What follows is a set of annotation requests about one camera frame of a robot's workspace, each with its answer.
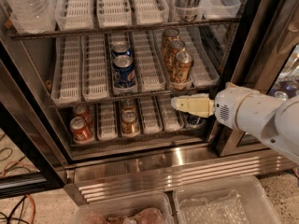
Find front red can bottom shelf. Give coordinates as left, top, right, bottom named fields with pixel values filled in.
left=70, top=117, right=93, bottom=142

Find red can shelf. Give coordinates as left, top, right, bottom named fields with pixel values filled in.
left=73, top=105, right=93, bottom=124
left=70, top=117, right=93, bottom=142

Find tall plaid can top shelf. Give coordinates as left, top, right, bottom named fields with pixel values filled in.
left=171, top=0, right=202, bottom=22

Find blue pepsi can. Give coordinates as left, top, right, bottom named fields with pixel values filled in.
left=111, top=43, right=132, bottom=58
left=113, top=55, right=135, bottom=89

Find blue can behind glass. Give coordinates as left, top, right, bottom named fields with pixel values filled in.
left=269, top=80, right=299, bottom=101

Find orange can shelf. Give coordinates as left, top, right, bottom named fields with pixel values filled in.
left=164, top=39, right=186, bottom=73
left=161, top=28, right=180, bottom=57
left=171, top=51, right=193, bottom=83

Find clear plastic floor bin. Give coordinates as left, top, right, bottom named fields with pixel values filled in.
left=173, top=175, right=282, bottom=224
left=70, top=192, right=174, bottom=224

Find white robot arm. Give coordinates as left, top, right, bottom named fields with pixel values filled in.
left=171, top=82, right=299, bottom=164

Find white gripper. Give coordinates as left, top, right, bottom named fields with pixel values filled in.
left=171, top=82, right=261, bottom=130

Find right clear plastic floor bin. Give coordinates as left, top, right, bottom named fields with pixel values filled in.
left=173, top=175, right=282, bottom=224

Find left clear plastic floor bin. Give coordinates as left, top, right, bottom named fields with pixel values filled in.
left=70, top=192, right=174, bottom=224

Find front brown can bottom shelf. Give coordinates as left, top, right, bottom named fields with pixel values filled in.
left=121, top=110, right=139, bottom=135

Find orange cable on floor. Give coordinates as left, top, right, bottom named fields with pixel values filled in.
left=0, top=160, right=39, bottom=224

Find rear brown can bottom shelf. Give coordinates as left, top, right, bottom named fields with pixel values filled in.
left=121, top=99, right=136, bottom=112

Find brown can shelf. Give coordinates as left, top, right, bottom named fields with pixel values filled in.
left=121, top=110, right=139, bottom=135
left=121, top=99, right=136, bottom=112

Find rear red can bottom shelf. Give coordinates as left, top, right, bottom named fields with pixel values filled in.
left=73, top=105, right=93, bottom=124

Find rear blue Pepsi can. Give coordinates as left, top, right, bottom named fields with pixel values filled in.
left=111, top=43, right=132, bottom=58

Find front blue Pepsi can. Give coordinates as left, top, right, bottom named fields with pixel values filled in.
left=113, top=55, right=135, bottom=89

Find open fridge door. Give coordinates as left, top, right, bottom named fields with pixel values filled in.
left=0, top=42, right=66, bottom=198

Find front blue can bottom shelf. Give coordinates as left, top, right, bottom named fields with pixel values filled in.
left=187, top=115, right=205, bottom=127

